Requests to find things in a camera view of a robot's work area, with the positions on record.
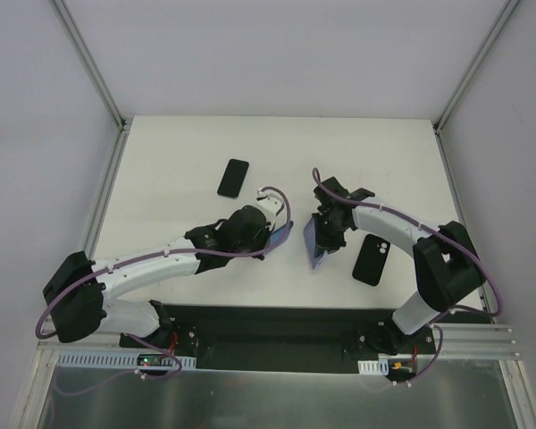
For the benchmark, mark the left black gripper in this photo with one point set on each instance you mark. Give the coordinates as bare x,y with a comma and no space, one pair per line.
269,241

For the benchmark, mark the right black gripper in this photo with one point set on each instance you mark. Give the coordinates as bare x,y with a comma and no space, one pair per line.
329,230

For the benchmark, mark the black smartphone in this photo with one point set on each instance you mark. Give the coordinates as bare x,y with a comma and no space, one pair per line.
233,178
278,236

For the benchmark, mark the lilac phone case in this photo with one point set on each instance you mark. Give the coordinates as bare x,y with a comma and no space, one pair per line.
315,254

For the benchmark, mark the black phone case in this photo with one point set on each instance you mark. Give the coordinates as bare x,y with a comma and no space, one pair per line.
371,260

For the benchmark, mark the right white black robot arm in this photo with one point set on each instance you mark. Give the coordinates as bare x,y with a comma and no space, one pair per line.
447,268

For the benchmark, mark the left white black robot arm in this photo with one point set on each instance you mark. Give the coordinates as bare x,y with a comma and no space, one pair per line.
85,296

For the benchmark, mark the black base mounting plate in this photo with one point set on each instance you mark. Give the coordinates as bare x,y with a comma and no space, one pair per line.
275,339

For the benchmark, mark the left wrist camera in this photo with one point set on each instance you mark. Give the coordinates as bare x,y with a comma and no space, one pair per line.
269,204

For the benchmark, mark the right white cable duct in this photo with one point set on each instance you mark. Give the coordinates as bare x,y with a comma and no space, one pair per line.
373,367

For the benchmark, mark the white cable duct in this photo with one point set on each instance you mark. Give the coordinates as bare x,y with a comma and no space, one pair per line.
115,360
373,367

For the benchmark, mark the left white cable duct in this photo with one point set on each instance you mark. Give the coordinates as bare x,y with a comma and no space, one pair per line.
115,360

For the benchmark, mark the right aluminium frame post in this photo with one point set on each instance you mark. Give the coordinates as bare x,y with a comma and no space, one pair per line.
497,27

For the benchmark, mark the aluminium frame post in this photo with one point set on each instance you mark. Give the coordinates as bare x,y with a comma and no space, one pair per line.
88,62
497,27

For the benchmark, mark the left aluminium frame post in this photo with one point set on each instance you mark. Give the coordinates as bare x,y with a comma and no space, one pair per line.
88,62

